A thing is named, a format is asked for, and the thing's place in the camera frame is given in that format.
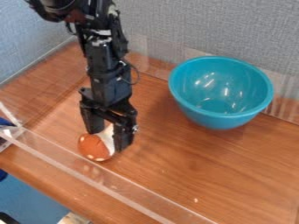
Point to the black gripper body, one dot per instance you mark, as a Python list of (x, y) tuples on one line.
[(110, 92)]

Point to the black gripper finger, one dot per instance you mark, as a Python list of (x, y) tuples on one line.
[(94, 122), (125, 131)]

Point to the clear acrylic barrier wall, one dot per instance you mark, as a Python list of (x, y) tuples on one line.
[(184, 175)]

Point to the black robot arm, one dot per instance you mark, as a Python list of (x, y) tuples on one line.
[(93, 20)]

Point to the blue plastic bowl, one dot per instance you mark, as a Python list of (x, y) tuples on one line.
[(221, 91)]

